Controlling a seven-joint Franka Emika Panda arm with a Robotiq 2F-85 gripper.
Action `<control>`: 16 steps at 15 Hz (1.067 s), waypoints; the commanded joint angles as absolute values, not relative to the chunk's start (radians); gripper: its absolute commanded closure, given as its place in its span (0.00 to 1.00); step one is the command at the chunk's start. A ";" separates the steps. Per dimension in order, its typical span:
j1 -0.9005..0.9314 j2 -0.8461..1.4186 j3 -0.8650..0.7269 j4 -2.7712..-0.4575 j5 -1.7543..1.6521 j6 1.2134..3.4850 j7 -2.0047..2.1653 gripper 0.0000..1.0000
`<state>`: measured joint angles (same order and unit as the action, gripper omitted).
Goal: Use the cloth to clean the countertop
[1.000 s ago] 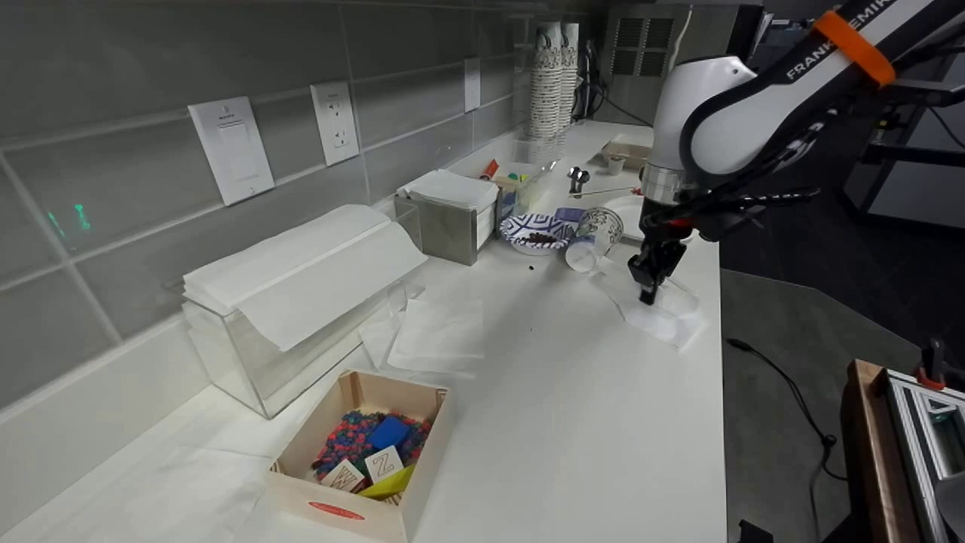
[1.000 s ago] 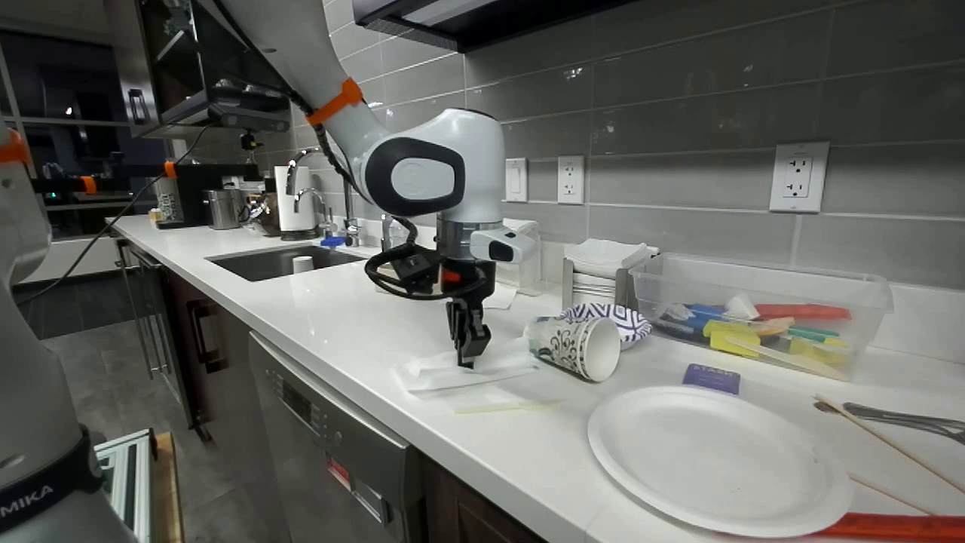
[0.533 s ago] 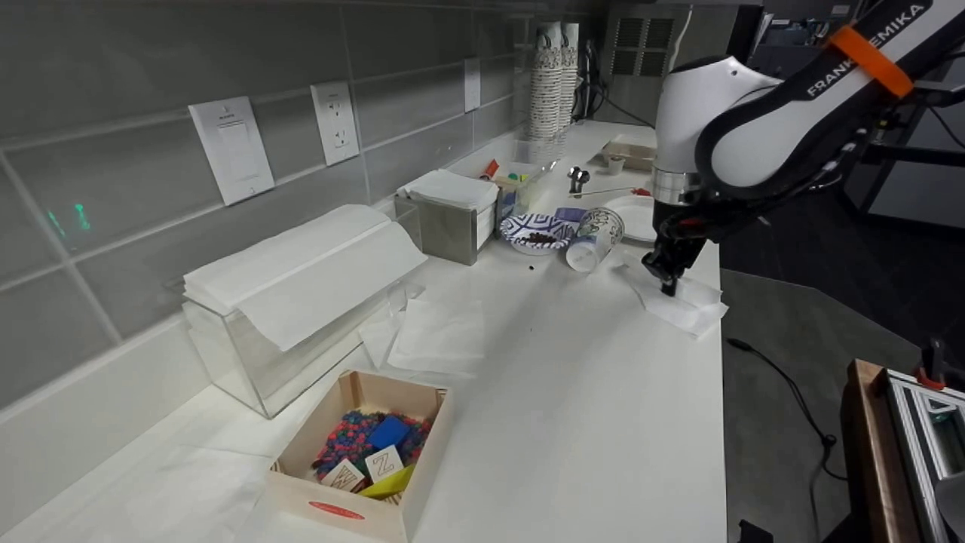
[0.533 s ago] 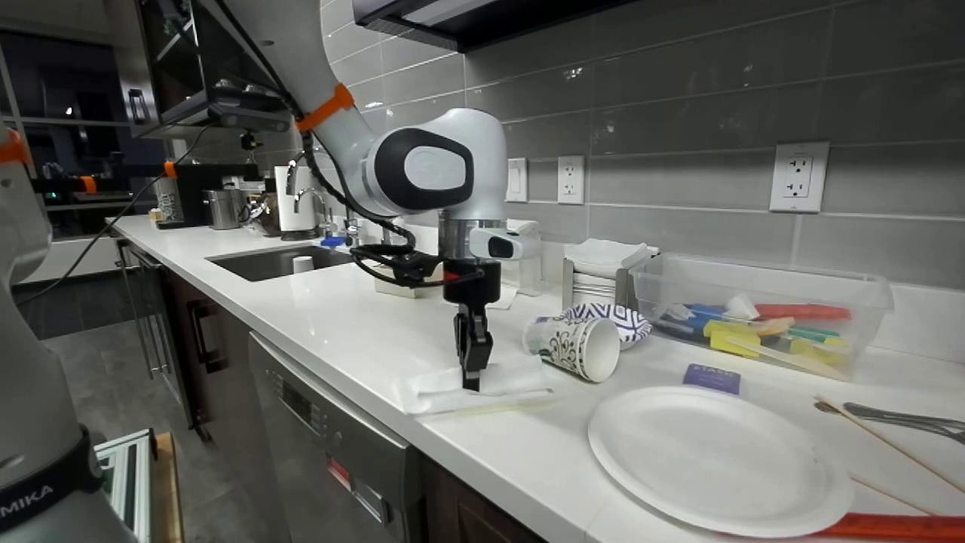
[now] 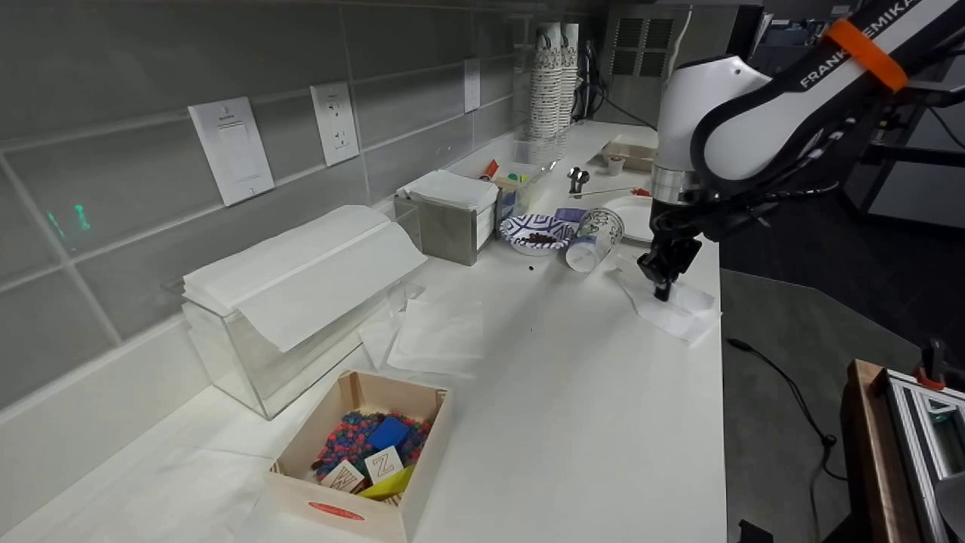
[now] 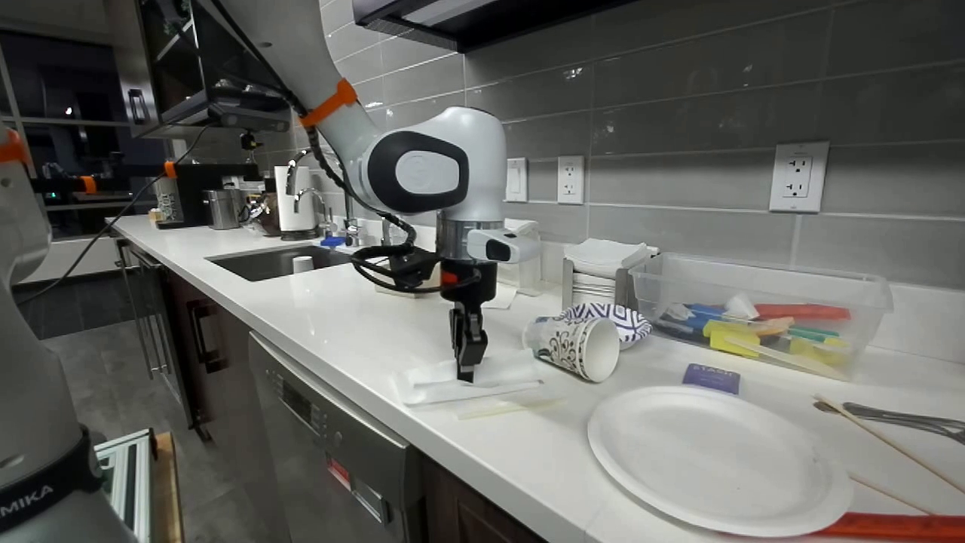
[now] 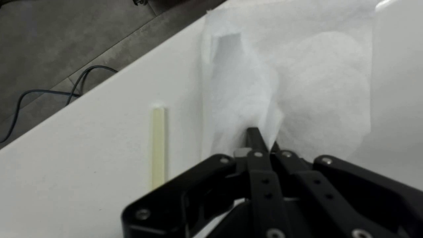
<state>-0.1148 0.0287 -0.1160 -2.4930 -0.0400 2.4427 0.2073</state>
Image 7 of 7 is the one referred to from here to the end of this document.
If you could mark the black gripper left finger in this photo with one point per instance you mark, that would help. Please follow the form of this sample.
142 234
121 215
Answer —
242 192

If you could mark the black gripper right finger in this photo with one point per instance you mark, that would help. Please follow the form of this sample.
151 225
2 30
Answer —
343 200

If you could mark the cream plastic knife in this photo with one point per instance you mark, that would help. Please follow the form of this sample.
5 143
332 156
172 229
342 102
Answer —
159 147

